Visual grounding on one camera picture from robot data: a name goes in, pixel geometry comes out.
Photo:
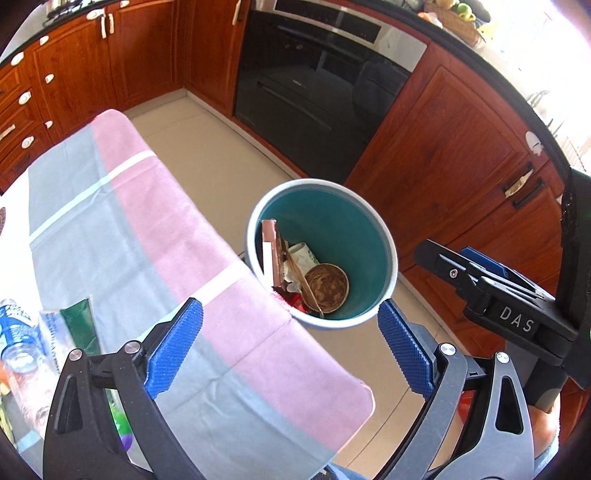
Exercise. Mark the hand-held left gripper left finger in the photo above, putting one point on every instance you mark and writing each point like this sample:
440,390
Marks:
178,341

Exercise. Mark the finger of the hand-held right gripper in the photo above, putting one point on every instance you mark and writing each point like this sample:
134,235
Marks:
443,265
485,261

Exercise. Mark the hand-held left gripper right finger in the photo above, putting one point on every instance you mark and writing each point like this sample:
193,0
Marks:
404,344

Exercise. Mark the teal trash bin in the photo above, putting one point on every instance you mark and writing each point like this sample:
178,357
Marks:
360,240

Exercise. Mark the brown wooden bowl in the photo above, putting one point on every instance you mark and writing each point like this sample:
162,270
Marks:
328,288

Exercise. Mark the red snack bag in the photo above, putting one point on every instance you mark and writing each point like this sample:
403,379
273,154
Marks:
293,300

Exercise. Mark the brown paper cutlery sleeve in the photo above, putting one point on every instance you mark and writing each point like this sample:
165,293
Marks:
302,277

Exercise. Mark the brown and white box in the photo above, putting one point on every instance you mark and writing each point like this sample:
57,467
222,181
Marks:
277,258

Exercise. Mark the leaf print paper cup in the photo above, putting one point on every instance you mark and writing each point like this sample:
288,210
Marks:
304,254

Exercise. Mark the clear plastic water bottle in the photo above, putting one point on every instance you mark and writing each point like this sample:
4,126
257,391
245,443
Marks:
18,337

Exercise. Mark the person's right hand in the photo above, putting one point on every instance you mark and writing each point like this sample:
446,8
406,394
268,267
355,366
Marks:
544,431

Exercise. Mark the pink grey checked tablecloth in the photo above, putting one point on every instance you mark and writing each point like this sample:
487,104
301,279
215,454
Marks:
161,230

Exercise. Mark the black built-in oven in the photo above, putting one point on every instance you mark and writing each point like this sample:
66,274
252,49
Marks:
314,92

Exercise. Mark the fruit basket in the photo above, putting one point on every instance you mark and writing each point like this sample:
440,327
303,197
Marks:
455,23

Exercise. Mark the wooden cabinet with drawers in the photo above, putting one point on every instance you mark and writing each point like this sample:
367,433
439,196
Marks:
138,55

